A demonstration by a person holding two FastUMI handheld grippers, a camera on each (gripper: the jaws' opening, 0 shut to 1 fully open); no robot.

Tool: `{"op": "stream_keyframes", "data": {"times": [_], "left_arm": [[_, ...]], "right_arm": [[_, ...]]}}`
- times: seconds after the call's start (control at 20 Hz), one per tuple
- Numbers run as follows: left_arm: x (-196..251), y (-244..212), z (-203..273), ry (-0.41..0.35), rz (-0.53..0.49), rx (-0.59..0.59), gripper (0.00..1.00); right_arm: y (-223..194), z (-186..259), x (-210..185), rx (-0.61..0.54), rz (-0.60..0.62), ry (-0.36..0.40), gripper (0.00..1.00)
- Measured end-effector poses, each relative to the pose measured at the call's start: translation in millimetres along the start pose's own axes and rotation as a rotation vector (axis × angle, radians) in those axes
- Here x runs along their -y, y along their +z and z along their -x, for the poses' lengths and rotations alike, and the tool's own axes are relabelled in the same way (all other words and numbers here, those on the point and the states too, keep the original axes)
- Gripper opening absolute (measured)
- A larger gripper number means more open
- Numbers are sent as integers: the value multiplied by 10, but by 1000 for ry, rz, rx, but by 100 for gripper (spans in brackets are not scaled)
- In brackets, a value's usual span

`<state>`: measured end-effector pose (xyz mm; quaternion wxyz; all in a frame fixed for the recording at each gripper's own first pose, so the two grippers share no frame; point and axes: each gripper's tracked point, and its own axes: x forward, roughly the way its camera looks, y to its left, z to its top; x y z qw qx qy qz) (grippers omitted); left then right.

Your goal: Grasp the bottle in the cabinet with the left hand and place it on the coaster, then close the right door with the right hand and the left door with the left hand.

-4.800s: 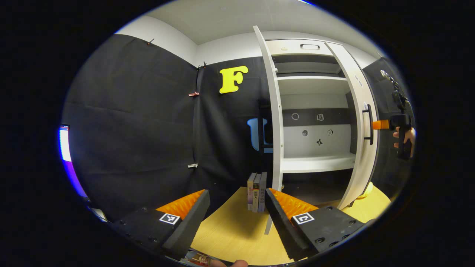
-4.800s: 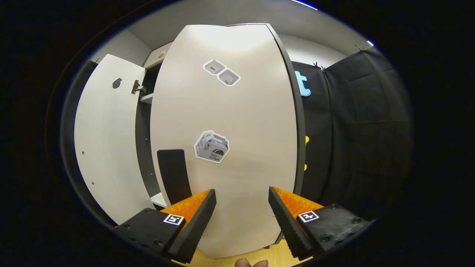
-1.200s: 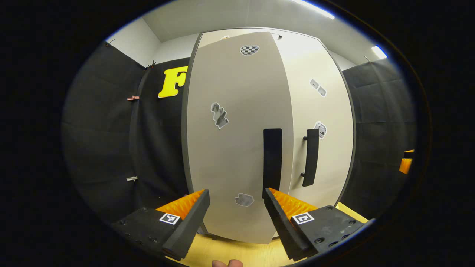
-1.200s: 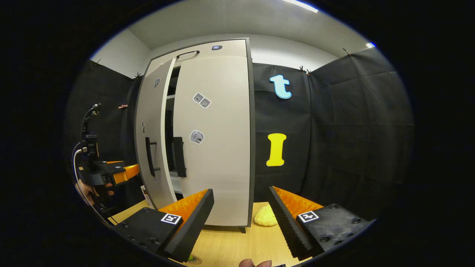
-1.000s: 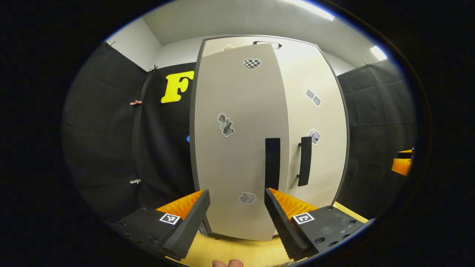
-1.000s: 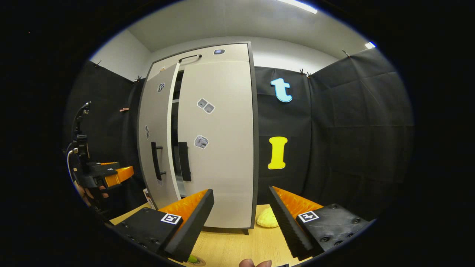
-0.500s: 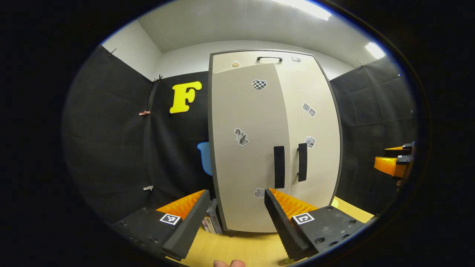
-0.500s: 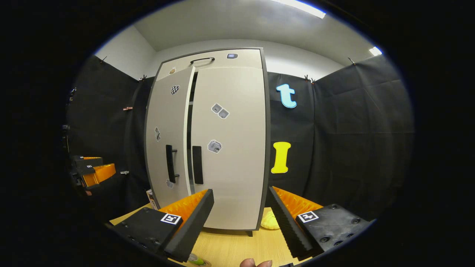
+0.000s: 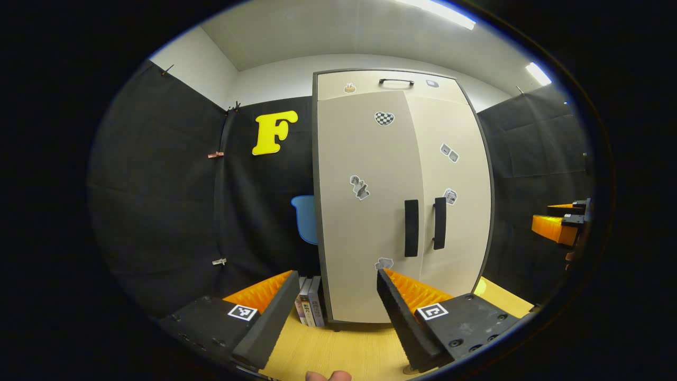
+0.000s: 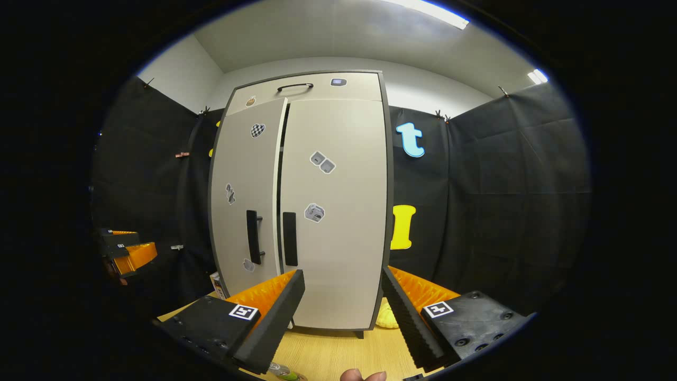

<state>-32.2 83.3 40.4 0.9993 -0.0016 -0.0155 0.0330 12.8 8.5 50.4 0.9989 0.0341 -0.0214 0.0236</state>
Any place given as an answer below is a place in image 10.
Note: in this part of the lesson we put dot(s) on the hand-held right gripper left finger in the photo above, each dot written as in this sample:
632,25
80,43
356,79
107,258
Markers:
270,323

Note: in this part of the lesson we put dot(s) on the grey cabinet drawer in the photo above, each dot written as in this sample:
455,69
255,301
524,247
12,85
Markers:
349,90

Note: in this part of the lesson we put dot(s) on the grey cabinet door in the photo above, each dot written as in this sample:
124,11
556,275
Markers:
238,169
344,254

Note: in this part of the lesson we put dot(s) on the yellow item behind cabinet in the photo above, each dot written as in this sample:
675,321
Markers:
386,316

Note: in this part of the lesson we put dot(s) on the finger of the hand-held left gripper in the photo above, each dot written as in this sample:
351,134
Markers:
138,256
120,239

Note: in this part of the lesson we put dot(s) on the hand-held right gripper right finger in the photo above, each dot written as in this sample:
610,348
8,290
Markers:
404,323

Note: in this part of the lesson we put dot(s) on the beige spine book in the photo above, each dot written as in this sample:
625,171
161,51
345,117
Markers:
217,286

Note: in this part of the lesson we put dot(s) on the small ceiling light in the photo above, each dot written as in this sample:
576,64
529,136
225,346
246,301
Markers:
538,76

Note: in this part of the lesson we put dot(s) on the grey cabinet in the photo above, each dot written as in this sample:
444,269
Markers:
391,211

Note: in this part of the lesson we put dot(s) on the long ceiling light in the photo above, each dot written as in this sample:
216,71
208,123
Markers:
428,11

